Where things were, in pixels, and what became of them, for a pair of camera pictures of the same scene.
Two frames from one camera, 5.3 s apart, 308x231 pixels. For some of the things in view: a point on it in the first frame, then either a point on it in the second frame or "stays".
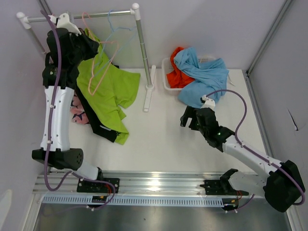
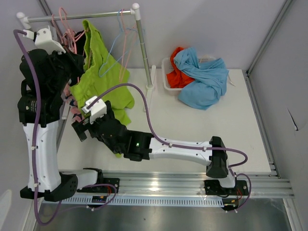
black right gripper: (190, 112) to (80, 128)
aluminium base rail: (167, 184) stays
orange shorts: (176, 78) stays
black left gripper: (91, 44) to (77, 61)
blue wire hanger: (112, 32) to (115, 41)
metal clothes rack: (134, 10) stays
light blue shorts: (210, 77) stays
